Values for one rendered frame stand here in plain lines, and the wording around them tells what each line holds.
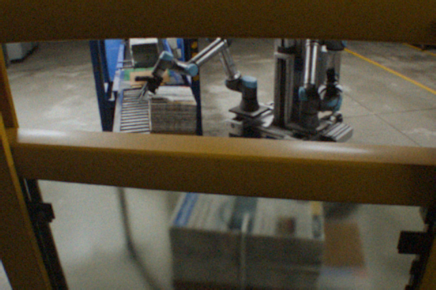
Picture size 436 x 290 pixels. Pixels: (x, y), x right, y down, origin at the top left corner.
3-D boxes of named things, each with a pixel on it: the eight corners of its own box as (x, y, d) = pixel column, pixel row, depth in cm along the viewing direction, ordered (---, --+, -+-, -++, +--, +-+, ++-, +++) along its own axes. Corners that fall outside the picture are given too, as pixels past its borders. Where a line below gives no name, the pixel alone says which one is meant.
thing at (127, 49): (176, 73, 438) (176, 64, 434) (116, 79, 428) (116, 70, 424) (166, 45, 575) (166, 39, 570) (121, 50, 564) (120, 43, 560)
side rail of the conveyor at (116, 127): (121, 171, 248) (118, 154, 243) (112, 172, 247) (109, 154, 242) (125, 101, 367) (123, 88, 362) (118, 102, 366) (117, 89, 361)
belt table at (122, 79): (184, 93, 375) (184, 83, 371) (114, 100, 365) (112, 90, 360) (177, 73, 437) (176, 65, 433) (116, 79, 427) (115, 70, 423)
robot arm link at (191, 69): (244, 41, 269) (192, 82, 250) (232, 39, 277) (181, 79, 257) (239, 26, 262) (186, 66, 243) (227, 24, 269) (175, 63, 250)
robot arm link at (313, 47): (305, 22, 243) (298, 95, 230) (323, 23, 240) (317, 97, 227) (306, 33, 254) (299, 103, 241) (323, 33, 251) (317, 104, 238)
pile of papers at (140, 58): (160, 65, 433) (158, 41, 422) (132, 68, 428) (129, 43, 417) (158, 57, 467) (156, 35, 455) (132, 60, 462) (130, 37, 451)
